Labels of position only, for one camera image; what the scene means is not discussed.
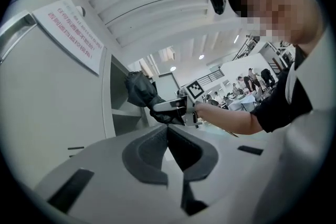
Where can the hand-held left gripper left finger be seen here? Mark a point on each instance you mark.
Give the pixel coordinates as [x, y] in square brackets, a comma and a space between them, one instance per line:
[105, 178]

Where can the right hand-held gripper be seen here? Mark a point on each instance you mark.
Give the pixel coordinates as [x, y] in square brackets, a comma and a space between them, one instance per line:
[194, 90]

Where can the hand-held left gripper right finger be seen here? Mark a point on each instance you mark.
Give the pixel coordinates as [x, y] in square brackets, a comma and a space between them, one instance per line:
[231, 178]

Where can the grey metal locker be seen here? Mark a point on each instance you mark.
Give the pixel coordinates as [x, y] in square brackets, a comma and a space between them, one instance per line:
[52, 86]

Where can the person's right forearm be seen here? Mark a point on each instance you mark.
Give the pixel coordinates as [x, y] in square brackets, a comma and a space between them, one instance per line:
[225, 118]

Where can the black stair railing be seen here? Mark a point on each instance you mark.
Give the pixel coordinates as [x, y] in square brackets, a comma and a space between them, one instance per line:
[211, 77]

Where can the person's torso in dark clothing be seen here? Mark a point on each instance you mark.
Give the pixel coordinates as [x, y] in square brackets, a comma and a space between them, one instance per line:
[302, 86]

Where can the white paper sign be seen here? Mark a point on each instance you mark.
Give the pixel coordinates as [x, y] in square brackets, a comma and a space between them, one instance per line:
[76, 34]

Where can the person's head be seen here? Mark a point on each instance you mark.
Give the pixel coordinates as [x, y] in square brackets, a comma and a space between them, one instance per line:
[275, 0]

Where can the dome security camera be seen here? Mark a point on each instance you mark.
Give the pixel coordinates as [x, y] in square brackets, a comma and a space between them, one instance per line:
[82, 11]

